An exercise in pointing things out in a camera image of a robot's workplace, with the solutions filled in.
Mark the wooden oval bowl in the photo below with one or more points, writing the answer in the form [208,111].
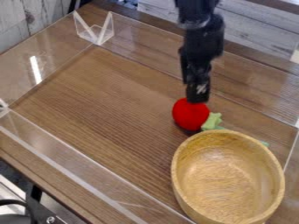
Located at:
[228,178]

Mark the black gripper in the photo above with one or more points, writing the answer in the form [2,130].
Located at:
[202,46]

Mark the red plush tomato toy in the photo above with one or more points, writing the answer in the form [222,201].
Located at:
[194,116]

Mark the clear acrylic corner bracket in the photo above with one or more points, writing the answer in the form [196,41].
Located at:
[96,34]

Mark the green cloth piece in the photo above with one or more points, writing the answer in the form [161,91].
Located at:
[222,128]

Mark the black metal table mount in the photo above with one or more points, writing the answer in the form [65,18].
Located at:
[43,215]

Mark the clear acrylic tray wall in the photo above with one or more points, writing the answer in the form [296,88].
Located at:
[87,127]

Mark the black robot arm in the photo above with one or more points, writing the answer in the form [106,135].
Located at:
[196,13]

